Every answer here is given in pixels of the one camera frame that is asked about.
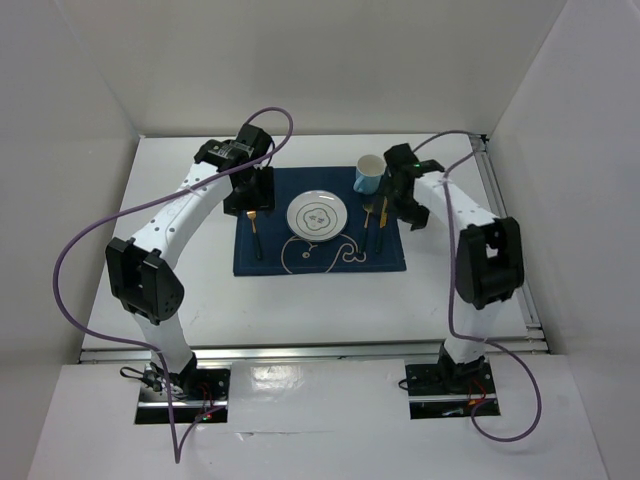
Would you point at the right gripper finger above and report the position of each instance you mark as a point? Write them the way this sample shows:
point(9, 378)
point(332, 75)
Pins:
point(416, 215)
point(386, 188)

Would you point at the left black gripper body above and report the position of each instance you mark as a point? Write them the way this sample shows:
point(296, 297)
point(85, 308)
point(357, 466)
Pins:
point(244, 187)

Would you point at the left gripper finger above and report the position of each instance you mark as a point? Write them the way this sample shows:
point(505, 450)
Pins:
point(265, 188)
point(237, 203)

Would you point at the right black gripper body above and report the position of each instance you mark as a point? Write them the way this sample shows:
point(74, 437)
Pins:
point(402, 201)

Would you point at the gold fork dark handle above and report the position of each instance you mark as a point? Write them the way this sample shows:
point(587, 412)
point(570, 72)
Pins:
point(252, 216)

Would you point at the light blue mug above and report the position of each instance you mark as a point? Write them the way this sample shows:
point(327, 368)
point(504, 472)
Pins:
point(369, 172)

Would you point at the blue whale placemat cloth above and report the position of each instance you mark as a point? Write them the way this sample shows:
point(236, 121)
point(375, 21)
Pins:
point(284, 253)

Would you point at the white plate blue rim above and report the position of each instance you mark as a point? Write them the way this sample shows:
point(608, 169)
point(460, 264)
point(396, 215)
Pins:
point(317, 216)

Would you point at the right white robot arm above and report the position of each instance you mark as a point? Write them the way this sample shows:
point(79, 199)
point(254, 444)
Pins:
point(485, 251)

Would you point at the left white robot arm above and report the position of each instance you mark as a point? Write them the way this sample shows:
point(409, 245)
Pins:
point(141, 268)

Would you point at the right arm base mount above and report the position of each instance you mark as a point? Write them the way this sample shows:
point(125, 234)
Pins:
point(429, 397)

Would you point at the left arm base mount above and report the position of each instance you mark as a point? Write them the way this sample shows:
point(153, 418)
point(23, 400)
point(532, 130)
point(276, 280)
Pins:
point(205, 399)

